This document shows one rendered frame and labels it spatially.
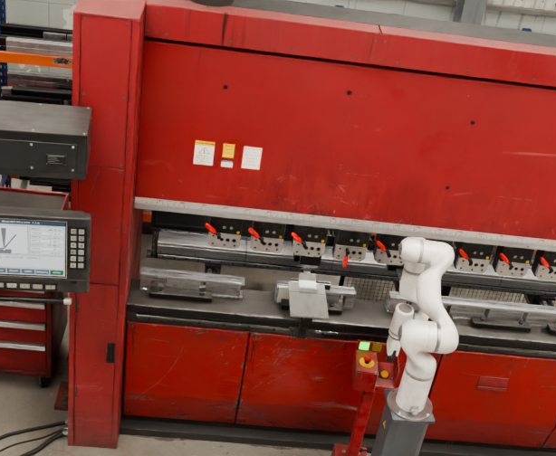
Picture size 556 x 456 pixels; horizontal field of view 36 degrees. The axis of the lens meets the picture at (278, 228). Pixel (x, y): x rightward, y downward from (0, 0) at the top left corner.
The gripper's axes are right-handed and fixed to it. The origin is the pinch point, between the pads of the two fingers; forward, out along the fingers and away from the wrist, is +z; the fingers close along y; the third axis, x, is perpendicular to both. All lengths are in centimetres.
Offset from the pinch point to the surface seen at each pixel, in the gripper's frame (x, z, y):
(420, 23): -15, -141, -58
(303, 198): -52, -61, -31
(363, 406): -6.3, 33.0, 2.6
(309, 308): -41.3, -14.7, -9.2
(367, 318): -10.8, -0.9, -23.5
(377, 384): -3.6, 13.7, 4.9
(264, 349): -58, 19, -12
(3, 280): -168, -48, 37
